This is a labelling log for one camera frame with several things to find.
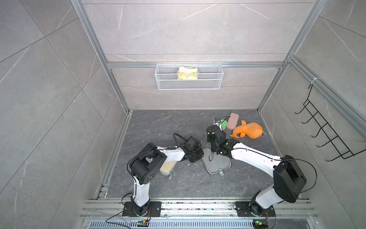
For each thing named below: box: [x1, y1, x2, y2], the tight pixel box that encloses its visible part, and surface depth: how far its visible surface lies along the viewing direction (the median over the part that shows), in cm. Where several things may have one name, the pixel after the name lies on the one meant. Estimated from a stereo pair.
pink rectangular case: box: [226, 112, 240, 131], surface depth 111 cm
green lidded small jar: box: [220, 119, 229, 131], surface depth 107 cm
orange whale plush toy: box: [229, 120, 264, 139], surface depth 103 cm
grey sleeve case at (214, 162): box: [201, 147, 232, 177], surface depth 90 cm
